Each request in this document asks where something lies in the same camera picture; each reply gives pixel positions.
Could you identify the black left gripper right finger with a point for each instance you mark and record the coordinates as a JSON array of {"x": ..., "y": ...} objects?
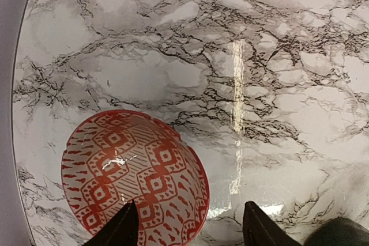
[{"x": 260, "y": 230}]

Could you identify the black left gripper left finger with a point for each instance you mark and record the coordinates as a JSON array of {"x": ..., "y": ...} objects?
[{"x": 121, "y": 230}]

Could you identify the dark blue mug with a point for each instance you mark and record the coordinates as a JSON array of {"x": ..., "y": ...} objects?
[{"x": 339, "y": 232}]

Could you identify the red white patterned bowl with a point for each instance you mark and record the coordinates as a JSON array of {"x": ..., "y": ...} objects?
[{"x": 120, "y": 156}]

